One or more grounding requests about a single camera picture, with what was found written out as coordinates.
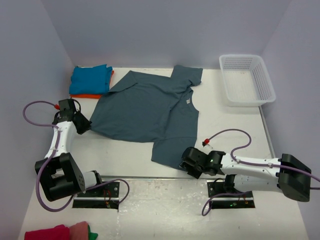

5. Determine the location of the grey-blue t-shirt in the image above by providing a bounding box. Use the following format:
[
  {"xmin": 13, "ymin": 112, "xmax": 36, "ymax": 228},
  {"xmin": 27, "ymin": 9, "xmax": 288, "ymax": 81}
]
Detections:
[{"xmin": 90, "ymin": 65, "xmax": 203, "ymax": 170}]

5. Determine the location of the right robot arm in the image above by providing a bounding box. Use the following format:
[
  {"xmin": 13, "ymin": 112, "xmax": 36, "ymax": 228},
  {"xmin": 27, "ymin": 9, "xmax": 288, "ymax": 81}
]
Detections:
[{"xmin": 179, "ymin": 147, "xmax": 311, "ymax": 202}]

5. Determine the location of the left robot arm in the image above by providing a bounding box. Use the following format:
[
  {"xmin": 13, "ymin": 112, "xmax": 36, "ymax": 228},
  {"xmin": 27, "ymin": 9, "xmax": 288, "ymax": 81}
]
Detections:
[{"xmin": 34, "ymin": 98, "xmax": 104, "ymax": 202}]

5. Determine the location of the folded orange t-shirt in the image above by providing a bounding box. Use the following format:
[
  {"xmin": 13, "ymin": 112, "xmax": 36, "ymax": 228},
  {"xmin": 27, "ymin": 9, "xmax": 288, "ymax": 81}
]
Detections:
[{"xmin": 69, "ymin": 68, "xmax": 115, "ymax": 99}]

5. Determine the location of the folded blue t-shirt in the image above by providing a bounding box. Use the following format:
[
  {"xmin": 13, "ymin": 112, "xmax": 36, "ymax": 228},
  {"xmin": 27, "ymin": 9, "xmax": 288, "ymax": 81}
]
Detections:
[{"xmin": 69, "ymin": 64, "xmax": 113, "ymax": 95}]

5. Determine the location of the white plastic basket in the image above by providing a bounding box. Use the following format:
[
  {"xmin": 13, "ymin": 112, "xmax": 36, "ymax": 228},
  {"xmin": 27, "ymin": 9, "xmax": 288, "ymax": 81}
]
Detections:
[{"xmin": 219, "ymin": 54, "xmax": 276, "ymax": 107}]

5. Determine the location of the pink folded cloth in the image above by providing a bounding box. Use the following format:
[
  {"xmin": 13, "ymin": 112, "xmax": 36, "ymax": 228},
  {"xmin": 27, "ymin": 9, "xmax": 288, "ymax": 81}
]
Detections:
[{"xmin": 69, "ymin": 221, "xmax": 89, "ymax": 240}]

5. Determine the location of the magenta folded cloth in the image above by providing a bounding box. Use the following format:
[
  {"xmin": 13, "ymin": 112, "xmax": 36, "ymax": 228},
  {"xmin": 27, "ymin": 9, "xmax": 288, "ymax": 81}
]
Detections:
[{"xmin": 24, "ymin": 225, "xmax": 70, "ymax": 240}]

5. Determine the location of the green cloth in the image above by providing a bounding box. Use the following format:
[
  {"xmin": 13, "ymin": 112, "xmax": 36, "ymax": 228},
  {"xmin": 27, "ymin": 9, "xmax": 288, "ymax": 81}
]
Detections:
[{"xmin": 87, "ymin": 225, "xmax": 99, "ymax": 240}]

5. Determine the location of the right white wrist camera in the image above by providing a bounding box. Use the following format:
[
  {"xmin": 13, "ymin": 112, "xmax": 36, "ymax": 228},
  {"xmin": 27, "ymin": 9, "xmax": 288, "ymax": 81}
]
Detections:
[{"xmin": 202, "ymin": 138, "xmax": 214, "ymax": 150}]

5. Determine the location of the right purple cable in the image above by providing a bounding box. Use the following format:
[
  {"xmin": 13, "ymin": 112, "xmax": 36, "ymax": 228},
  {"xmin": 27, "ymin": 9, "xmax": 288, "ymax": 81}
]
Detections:
[{"xmin": 201, "ymin": 128, "xmax": 320, "ymax": 217}]

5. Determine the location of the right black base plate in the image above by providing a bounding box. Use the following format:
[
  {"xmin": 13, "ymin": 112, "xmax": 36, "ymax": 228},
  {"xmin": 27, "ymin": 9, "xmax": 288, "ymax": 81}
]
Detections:
[{"xmin": 207, "ymin": 178, "xmax": 256, "ymax": 210}]

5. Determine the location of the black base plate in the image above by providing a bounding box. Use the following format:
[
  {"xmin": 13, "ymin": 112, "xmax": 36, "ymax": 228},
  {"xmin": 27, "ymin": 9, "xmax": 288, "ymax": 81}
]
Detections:
[
  {"xmin": 72, "ymin": 181, "xmax": 120, "ymax": 210},
  {"xmin": 207, "ymin": 178, "xmax": 256, "ymax": 210}
]

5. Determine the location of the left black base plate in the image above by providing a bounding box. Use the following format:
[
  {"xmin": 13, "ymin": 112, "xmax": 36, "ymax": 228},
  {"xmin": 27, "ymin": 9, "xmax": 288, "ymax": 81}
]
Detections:
[{"xmin": 72, "ymin": 181, "xmax": 120, "ymax": 210}]

